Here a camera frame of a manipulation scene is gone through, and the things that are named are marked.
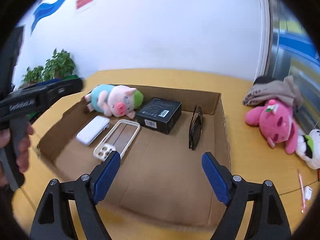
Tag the small white device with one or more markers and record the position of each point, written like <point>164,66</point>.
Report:
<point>307,193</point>

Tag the panda plush toy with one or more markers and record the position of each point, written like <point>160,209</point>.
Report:
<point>308,149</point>

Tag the grey printed cloth bag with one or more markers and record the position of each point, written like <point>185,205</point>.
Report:
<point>265,88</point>

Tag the pink plush toy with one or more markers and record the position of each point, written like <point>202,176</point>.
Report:
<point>276,123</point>

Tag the black product box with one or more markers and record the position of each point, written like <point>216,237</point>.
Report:
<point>159,114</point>

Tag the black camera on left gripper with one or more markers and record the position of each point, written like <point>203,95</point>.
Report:
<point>9,56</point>

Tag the cardboard box tray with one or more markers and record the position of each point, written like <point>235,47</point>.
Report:
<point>160,179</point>

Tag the small potted plant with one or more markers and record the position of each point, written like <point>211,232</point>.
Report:
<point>33,76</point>

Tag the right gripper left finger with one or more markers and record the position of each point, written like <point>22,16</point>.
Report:
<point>53,219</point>

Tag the green tablecloth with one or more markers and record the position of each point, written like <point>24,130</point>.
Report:
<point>34,116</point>

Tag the light blue power bank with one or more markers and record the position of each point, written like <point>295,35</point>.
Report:
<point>93,129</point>

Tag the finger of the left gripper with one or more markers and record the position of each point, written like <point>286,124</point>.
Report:
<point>44,83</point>
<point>58,90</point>

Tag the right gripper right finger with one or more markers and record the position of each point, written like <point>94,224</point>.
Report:
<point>268,218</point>

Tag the red wall notice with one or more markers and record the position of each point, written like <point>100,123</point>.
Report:
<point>83,4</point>

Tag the black sunglasses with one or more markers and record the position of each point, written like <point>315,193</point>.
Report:
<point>195,127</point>

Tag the large potted plant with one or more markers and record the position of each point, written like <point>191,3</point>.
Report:
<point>59,65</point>

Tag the person's left hand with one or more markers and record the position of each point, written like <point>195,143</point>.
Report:
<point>22,160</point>

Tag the clear phone case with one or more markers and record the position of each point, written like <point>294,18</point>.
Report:
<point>118,139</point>

